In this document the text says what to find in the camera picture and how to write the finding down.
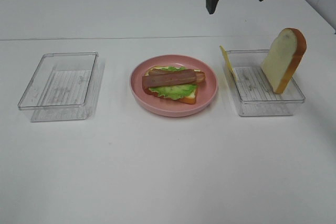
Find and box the pink plate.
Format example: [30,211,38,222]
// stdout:
[130,55,218,117]

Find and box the clear left plastic container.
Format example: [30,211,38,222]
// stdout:
[17,52,105,122]

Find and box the clear plastic container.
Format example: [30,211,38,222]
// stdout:
[17,52,105,122]
[224,49,306,116]

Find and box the yellow cheese slice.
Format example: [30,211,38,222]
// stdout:
[219,45,236,80]

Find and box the clear right plastic container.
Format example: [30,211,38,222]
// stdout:
[224,49,306,116]

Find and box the bacon strip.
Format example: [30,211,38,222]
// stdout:
[147,69,205,83]
[142,69,197,89]

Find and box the bread slice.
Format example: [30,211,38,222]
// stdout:
[260,28,307,94]
[142,66,205,104]

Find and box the green lettuce leaf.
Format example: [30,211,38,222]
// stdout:
[145,66,197,104]

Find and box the upright bread slice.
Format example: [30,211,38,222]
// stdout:
[260,28,307,94]

